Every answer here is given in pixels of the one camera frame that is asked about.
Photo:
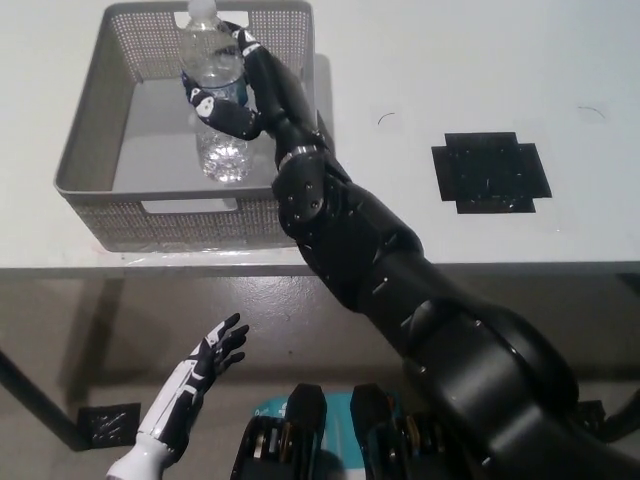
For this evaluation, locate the black robot legs with teal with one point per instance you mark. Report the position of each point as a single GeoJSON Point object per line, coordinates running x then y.
{"type": "Point", "coordinates": [300, 435]}

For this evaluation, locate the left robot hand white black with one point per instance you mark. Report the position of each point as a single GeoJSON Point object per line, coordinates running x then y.
{"type": "Point", "coordinates": [185, 385]}

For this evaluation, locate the black tape patch square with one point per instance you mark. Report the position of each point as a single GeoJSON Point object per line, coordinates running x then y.
{"type": "Point", "coordinates": [490, 170]}

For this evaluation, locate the right robot hand black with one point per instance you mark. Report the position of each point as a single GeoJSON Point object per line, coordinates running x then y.
{"type": "Point", "coordinates": [280, 90]}

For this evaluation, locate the clear plastic water bottle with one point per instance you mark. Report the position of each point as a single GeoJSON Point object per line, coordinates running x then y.
{"type": "Point", "coordinates": [210, 55]}

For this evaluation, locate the grey perforated plastic basket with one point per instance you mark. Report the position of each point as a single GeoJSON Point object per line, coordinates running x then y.
{"type": "Point", "coordinates": [150, 125]}

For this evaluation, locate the dark metal table leg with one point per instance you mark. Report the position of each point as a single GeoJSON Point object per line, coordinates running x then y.
{"type": "Point", "coordinates": [45, 405]}

